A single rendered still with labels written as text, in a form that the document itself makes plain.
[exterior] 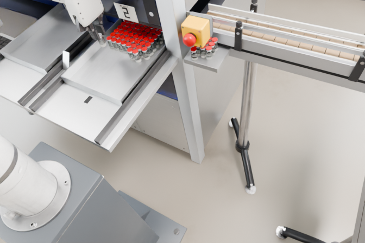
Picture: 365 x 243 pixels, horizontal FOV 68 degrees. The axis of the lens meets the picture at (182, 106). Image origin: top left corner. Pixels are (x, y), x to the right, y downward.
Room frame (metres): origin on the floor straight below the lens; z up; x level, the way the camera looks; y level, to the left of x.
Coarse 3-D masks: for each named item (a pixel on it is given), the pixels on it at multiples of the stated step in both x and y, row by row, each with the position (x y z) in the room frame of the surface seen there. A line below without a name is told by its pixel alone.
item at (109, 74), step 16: (112, 32) 0.91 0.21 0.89; (96, 48) 0.84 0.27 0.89; (160, 48) 0.77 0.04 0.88; (80, 64) 0.77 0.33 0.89; (96, 64) 0.76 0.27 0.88; (112, 64) 0.74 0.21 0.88; (128, 64) 0.73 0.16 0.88; (144, 64) 0.71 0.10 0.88; (64, 80) 0.70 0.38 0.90; (80, 80) 0.70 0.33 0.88; (96, 80) 0.68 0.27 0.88; (112, 80) 0.66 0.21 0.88; (128, 80) 0.65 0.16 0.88; (112, 96) 0.56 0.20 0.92; (128, 96) 0.57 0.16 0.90
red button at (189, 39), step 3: (186, 36) 0.65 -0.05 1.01; (189, 36) 0.64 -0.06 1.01; (192, 36) 0.64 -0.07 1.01; (183, 39) 0.65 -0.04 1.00; (186, 39) 0.64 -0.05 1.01; (189, 39) 0.64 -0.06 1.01; (192, 39) 0.64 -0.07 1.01; (195, 39) 0.64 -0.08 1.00; (186, 42) 0.64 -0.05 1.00; (189, 42) 0.64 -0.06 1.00; (192, 42) 0.63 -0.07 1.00; (195, 42) 0.64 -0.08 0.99; (186, 45) 0.64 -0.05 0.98; (189, 45) 0.64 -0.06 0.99; (192, 45) 0.63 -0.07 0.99
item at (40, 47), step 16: (48, 16) 1.11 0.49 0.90; (64, 16) 1.12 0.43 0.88; (32, 32) 1.03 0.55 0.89; (48, 32) 1.02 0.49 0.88; (64, 32) 1.00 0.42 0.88; (80, 32) 0.97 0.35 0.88; (16, 48) 0.96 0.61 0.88; (32, 48) 0.93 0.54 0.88; (48, 48) 0.91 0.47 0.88; (64, 48) 0.89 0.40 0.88; (32, 64) 0.79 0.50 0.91; (48, 64) 0.82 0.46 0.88
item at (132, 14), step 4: (116, 4) 0.84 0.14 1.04; (120, 4) 0.83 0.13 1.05; (116, 8) 0.85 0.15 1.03; (120, 8) 0.84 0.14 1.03; (128, 8) 0.81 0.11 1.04; (132, 8) 0.80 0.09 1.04; (120, 12) 0.84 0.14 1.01; (132, 12) 0.81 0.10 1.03; (120, 16) 0.84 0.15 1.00; (124, 16) 0.83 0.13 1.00; (128, 16) 0.82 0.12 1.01; (132, 16) 0.81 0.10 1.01; (136, 16) 0.80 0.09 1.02; (128, 20) 0.82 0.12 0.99; (132, 20) 0.81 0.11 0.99; (136, 20) 0.80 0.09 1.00
